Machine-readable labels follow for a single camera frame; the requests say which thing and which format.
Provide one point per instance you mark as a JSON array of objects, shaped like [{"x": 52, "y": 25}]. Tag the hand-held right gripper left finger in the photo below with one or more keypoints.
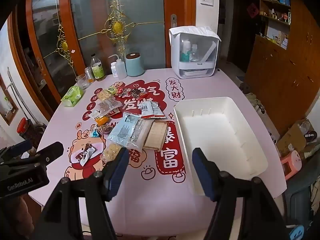
[{"x": 117, "y": 172}]

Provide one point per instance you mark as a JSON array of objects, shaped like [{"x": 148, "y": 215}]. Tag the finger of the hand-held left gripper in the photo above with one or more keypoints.
[
  {"x": 50, "y": 152},
  {"x": 21, "y": 148}
]

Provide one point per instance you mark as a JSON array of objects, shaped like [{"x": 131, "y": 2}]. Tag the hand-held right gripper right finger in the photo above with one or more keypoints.
[{"x": 202, "y": 175}]

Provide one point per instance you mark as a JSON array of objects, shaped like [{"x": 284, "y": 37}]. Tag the puffed rice cracker packet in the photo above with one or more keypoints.
[
  {"x": 111, "y": 152},
  {"x": 103, "y": 95}
]

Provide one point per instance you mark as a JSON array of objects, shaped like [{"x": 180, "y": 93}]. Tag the dark red white packet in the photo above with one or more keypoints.
[{"x": 85, "y": 155}]

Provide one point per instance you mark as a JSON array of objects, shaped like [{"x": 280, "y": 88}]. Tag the light blue snack packet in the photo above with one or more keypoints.
[{"x": 122, "y": 130}]

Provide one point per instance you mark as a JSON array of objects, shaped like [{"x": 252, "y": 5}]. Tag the clear packet white print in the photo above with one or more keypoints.
[{"x": 138, "y": 135}]

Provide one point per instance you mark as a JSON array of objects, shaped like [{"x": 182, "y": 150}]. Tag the small blue packet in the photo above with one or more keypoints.
[{"x": 95, "y": 134}]

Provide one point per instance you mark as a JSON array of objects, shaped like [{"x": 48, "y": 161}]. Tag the brown nuts packet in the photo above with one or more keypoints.
[{"x": 105, "y": 129}]

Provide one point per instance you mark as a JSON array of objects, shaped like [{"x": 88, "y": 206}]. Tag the white plastic bin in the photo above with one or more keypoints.
[{"x": 212, "y": 130}]

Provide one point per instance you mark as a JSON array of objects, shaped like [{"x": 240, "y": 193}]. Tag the orange white snack packet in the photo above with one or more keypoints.
[{"x": 102, "y": 121}]

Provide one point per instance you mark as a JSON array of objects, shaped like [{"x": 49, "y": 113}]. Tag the beige wafer packet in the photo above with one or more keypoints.
[{"x": 156, "y": 135}]

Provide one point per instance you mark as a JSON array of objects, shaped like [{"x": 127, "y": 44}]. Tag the red snack packet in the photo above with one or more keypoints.
[{"x": 115, "y": 112}]

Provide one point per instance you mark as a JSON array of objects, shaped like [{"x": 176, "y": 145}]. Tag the clear printed snack packet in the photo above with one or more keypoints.
[{"x": 108, "y": 105}]

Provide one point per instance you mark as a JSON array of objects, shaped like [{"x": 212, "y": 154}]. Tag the grey white red packet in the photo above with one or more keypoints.
[
  {"x": 158, "y": 110},
  {"x": 147, "y": 110}
]

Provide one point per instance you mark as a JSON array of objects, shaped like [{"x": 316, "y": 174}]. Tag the small red candy packet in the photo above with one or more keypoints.
[{"x": 121, "y": 91}]

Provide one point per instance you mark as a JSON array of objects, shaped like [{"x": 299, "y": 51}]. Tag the clear candy packet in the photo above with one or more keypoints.
[{"x": 128, "y": 91}]

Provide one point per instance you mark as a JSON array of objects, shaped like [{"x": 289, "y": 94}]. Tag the green pastry packet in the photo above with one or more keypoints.
[{"x": 112, "y": 90}]

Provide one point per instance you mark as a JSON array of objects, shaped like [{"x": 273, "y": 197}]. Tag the dark candy packet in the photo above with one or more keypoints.
[{"x": 137, "y": 92}]

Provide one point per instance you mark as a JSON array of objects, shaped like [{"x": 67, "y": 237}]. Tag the red lid jar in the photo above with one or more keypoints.
[{"x": 26, "y": 130}]

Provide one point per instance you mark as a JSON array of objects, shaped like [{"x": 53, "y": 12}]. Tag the pink printed tablecloth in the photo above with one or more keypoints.
[{"x": 150, "y": 205}]

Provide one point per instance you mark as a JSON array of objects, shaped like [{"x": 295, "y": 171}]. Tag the green tissue pack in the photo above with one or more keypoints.
[{"x": 72, "y": 96}]

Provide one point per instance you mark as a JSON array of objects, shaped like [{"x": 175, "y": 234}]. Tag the clear glass cup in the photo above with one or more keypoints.
[{"x": 82, "y": 82}]

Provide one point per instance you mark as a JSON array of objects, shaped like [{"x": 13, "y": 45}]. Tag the pair of white sneakers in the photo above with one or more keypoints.
[{"x": 262, "y": 108}]

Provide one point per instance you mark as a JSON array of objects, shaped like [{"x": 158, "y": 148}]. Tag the pink plastic stool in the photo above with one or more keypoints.
[{"x": 291, "y": 163}]

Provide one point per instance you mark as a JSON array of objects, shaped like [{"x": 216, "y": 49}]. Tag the pair of pale green slippers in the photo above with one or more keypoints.
[{"x": 252, "y": 98}]

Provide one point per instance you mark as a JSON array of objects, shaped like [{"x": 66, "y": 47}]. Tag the glass bottle green label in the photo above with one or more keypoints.
[{"x": 98, "y": 71}]

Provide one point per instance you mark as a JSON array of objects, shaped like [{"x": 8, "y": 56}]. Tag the pair of brown slippers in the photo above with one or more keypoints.
[{"x": 244, "y": 87}]

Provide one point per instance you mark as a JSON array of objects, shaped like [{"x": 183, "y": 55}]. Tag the cardboard box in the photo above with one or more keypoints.
[{"x": 292, "y": 135}]

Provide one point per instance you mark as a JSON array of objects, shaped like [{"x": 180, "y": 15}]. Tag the grey chair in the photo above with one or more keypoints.
[{"x": 300, "y": 195}]

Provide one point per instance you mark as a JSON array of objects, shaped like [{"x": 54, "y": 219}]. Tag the small white pill bottle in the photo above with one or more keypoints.
[{"x": 114, "y": 70}]

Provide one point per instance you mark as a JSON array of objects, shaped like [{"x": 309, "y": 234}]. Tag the clear squeeze wash bottle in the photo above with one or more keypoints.
[{"x": 121, "y": 67}]

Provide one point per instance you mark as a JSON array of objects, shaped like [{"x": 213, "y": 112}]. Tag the light blue canister brown lid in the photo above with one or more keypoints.
[{"x": 135, "y": 66}]

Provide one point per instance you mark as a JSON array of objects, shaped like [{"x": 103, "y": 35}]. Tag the small gold door ornament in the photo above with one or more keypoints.
[{"x": 64, "y": 45}]

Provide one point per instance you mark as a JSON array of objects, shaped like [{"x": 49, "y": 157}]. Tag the black paper cup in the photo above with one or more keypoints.
[{"x": 310, "y": 135}]

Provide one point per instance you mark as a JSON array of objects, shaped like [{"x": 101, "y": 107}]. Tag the pile of clothes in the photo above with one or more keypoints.
[{"x": 315, "y": 197}]

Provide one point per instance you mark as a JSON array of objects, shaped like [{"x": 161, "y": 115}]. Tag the small clear bottle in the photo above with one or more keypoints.
[{"x": 195, "y": 52}]

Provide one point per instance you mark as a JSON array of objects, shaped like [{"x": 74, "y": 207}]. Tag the white green bottle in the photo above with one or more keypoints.
[{"x": 186, "y": 51}]

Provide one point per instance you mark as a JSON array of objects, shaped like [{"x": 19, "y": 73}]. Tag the wooden cabinet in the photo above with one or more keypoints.
[{"x": 282, "y": 67}]

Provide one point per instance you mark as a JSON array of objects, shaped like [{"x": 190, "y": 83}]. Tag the large gold door ornament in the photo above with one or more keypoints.
[{"x": 116, "y": 26}]

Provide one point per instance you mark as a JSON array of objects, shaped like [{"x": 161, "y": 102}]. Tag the wooden framed glass door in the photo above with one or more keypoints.
[{"x": 175, "y": 5}]

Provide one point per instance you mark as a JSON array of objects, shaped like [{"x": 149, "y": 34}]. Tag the red diamond door decoration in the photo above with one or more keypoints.
[{"x": 252, "y": 10}]

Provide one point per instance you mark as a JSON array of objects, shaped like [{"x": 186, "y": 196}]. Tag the wooden picture frame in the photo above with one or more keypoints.
[{"x": 8, "y": 102}]

